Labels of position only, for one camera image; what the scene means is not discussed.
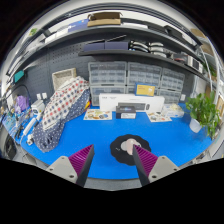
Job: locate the black round-eyed mouse pad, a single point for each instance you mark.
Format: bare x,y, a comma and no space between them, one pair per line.
118,151

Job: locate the dark wall shelf unit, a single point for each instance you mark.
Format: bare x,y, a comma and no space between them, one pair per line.
126,53

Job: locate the yellow card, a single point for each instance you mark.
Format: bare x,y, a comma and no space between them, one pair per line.
145,90

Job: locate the white box-shaped device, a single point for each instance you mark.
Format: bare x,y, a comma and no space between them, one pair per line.
37,107

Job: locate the small black product box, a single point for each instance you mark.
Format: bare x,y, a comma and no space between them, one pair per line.
126,112

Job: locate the printed picture leaflet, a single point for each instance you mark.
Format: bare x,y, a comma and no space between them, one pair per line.
97,114
158,117

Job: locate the white tissue pack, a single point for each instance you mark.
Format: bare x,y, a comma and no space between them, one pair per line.
173,110

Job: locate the green potted plant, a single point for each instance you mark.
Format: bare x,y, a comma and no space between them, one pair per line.
203,111

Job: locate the white wicker basket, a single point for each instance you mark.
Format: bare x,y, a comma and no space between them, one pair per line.
63,78

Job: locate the pale pink computer mouse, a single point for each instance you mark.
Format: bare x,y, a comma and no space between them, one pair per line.
128,146

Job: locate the checkered and dotted cloth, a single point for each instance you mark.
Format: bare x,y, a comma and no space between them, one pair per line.
60,110

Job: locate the purple object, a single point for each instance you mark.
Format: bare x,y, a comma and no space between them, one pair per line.
22,103

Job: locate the white power strip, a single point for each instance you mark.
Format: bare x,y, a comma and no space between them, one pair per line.
29,126

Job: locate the long white keyboard box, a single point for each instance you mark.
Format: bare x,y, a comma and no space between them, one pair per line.
110,101

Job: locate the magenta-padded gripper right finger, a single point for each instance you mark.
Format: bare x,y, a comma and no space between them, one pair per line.
148,160

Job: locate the teal wall-hung object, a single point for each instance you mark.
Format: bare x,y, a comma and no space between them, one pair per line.
18,76

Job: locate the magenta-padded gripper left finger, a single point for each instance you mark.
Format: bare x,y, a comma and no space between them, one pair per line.
80,159

